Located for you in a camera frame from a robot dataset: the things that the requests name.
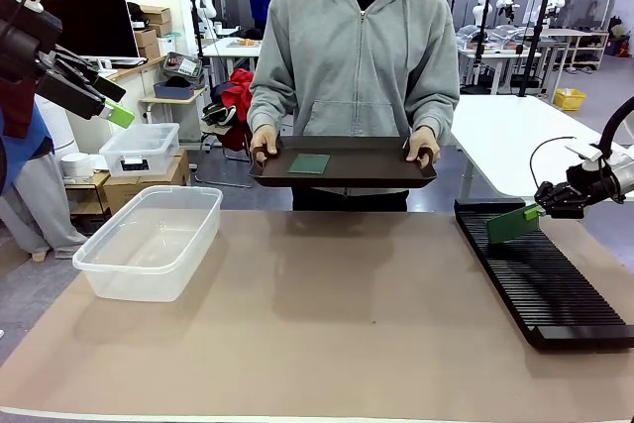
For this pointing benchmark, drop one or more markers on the clear lidded storage box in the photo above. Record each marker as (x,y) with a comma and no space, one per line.
(143,145)

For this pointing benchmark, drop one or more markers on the small white background table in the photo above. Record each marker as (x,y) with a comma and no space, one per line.
(223,49)

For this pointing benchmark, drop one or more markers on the person's right forearm grey sleeve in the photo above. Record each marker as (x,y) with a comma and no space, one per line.
(267,106)

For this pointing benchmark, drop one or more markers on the dark blue box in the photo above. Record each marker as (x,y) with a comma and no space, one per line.
(173,91)

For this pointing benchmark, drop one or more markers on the wooden background table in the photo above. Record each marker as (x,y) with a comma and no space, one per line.
(579,32)

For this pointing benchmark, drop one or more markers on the black basket with label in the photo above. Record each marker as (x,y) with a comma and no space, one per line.
(183,65)

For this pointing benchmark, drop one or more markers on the black tripod stand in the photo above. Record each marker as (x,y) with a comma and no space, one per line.
(536,37)
(474,88)

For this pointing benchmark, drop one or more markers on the wooden top side table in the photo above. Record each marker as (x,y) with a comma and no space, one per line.
(163,101)

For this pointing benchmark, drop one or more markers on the white background work table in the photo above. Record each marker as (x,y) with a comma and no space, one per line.
(495,56)

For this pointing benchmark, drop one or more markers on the large cardboard box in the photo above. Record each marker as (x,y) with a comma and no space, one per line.
(163,178)

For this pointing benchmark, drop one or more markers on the black and white bag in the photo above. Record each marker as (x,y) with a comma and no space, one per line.
(218,113)

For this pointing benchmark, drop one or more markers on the small wooden shelf stool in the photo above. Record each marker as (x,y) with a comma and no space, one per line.
(89,179)

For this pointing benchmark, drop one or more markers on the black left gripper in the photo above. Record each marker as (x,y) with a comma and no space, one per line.
(25,41)

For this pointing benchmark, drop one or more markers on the squarish green PCB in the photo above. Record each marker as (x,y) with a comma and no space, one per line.
(309,164)

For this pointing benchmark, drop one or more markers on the person's left hand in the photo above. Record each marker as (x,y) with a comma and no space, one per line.
(425,143)

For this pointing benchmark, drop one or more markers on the black computer monitor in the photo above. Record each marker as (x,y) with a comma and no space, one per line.
(99,27)

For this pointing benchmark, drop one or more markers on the white air purifier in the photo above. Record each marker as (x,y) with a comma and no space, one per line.
(59,131)

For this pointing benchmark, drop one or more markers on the person's right hand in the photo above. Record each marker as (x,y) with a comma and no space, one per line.
(265,138)

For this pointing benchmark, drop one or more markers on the long green PCB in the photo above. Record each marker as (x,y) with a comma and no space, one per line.
(510,227)

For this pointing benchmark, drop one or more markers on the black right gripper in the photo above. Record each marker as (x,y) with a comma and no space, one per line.
(592,182)

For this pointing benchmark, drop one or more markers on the person in maroon top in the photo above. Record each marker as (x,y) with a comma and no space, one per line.
(34,195)

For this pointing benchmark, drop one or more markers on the large white table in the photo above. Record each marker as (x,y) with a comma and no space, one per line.
(505,136)

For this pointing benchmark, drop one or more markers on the person's left forearm grey sleeve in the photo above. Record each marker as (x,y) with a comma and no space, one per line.
(431,106)

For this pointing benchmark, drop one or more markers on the small white storage container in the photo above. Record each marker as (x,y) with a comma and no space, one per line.
(167,45)

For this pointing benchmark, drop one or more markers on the black slotted PCB rack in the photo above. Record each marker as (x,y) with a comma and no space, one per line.
(545,284)

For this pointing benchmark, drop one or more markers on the person in grey hoodie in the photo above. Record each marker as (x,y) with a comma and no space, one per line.
(356,56)

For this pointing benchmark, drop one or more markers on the dark brown serving tray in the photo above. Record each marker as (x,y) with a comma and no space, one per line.
(366,173)

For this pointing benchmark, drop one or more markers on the clear plastic bin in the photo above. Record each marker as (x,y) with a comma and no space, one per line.
(148,279)

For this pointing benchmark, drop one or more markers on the yellow plastic crate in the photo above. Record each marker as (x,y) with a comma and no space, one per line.
(569,100)

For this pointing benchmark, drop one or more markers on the right arm white wrist camera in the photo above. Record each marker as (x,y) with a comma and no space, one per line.
(584,150)

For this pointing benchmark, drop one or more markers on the white cabinet desk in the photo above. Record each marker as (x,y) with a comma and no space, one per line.
(143,81)

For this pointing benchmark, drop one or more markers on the small white cylinder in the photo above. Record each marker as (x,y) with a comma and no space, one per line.
(74,164)

